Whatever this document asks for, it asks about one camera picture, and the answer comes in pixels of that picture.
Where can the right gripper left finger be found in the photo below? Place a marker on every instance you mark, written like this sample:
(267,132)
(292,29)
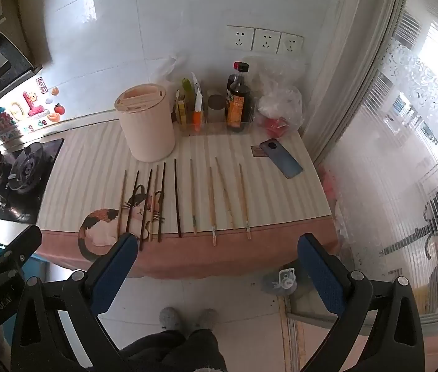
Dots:
(39,340)

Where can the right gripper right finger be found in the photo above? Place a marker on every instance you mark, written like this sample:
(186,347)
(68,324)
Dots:
(395,342)

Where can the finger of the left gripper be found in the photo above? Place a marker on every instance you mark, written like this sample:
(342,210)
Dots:
(15,255)

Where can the green-tipped wooden chopstick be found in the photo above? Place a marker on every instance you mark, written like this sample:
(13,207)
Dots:
(193,205)

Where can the black gas stove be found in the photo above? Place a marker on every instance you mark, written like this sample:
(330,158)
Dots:
(23,179)

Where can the thin brown chopstick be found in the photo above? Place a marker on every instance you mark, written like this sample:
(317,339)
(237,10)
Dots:
(121,203)

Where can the white plastic floor object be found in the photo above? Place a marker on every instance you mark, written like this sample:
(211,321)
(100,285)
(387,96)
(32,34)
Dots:
(280,283)

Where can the left grey slipper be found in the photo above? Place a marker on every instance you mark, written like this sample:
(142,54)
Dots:
(170,319)

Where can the grey slipper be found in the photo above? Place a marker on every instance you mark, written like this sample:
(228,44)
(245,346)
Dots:
(170,319)
(206,320)

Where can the black trouser legs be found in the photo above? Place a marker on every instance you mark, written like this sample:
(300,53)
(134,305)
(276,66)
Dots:
(171,350)

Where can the dark brown chopstick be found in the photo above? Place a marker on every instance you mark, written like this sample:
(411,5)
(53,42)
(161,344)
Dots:
(161,202)

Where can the long black chopstick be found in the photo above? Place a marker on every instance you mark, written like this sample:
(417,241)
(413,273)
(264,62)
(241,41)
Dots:
(176,199)

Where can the right grey slipper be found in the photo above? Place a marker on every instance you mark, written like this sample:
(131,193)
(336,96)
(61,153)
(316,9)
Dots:
(206,320)

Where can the sliding glass door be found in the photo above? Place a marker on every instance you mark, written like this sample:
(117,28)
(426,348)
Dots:
(384,169)

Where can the beige utensil holder canister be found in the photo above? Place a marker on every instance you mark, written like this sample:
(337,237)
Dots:
(145,117)

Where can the striped cat table mat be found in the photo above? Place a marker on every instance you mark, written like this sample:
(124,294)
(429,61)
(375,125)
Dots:
(79,212)

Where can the blue smartphone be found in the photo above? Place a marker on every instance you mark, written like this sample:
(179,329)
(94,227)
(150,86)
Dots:
(282,158)

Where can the orange white seasoning packet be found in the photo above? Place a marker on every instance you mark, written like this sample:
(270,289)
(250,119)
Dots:
(198,107)

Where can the yellow-green seasoning packet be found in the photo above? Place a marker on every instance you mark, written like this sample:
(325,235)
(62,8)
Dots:
(184,102)

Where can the clear acrylic condiment tray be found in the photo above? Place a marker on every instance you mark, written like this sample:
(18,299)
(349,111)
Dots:
(207,128)

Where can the white plastic bag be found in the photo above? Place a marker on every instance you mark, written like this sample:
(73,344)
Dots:
(167,72)

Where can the small brown card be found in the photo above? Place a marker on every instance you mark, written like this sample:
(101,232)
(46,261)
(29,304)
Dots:
(257,151)

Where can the red packaged item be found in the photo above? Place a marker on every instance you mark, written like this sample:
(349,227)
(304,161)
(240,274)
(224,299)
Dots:
(275,127)

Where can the red-capped soy sauce bottle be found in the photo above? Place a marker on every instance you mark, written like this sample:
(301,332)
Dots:
(238,109)

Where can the clear plastic bag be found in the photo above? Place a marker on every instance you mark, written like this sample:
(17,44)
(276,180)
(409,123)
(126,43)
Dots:
(274,84)

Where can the colourful wall stickers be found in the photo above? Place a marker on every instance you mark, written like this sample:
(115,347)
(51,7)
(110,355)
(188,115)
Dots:
(28,108)

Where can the white wall socket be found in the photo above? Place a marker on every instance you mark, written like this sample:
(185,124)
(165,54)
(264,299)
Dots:
(266,41)
(239,38)
(290,44)

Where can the right white wall socket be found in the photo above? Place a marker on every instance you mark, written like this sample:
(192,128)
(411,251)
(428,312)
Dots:
(290,44)

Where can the middle white wall socket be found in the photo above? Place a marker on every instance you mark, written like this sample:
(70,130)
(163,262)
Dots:
(266,41)

